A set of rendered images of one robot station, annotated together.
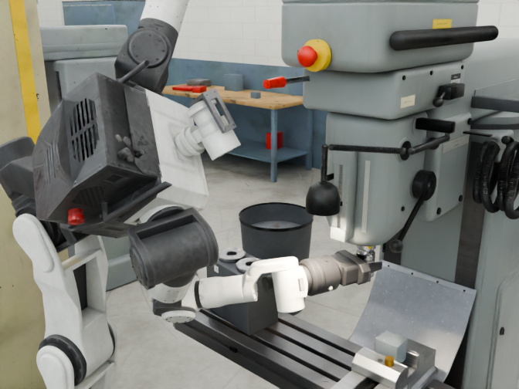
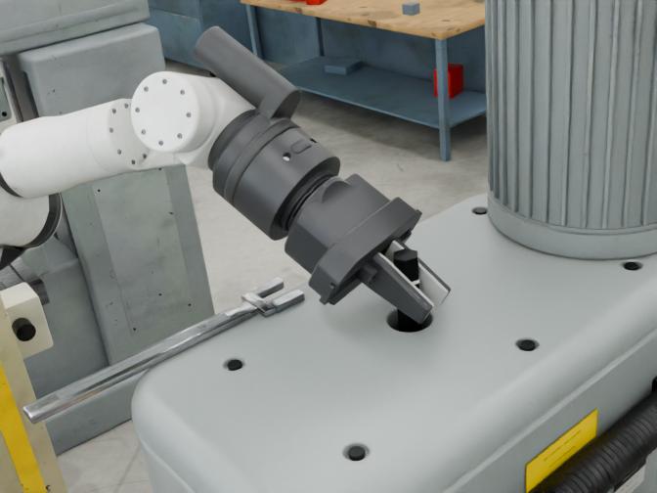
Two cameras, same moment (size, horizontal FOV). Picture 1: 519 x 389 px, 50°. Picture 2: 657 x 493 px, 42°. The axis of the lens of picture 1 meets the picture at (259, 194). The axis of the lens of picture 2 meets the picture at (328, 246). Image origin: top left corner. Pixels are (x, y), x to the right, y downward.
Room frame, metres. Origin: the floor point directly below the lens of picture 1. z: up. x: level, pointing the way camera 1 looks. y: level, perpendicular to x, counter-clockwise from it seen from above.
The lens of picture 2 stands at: (0.68, -0.32, 2.28)
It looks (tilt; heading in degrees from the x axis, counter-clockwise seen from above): 28 degrees down; 11
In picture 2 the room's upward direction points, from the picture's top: 7 degrees counter-clockwise
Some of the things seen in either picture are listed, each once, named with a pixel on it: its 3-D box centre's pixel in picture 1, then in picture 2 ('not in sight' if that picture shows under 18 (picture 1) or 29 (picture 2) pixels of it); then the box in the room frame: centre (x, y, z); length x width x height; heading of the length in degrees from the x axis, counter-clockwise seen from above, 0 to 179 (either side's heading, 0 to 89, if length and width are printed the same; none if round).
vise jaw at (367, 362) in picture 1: (378, 367); not in sight; (1.16, -0.29, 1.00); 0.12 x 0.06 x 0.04; 48
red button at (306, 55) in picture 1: (308, 55); not in sight; (1.08, -0.10, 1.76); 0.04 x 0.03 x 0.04; 48
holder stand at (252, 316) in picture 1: (241, 287); not in sight; (1.57, 0.06, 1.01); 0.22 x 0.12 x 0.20; 39
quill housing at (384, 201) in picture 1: (371, 174); not in sight; (1.27, -0.27, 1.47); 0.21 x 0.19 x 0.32; 48
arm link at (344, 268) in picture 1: (335, 271); not in sight; (1.22, -0.19, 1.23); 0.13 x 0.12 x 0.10; 29
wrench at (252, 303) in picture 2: not in sight; (170, 345); (1.22, -0.07, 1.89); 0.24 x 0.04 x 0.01; 136
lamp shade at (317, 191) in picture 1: (323, 196); not in sight; (1.09, -0.13, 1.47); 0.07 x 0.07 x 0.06
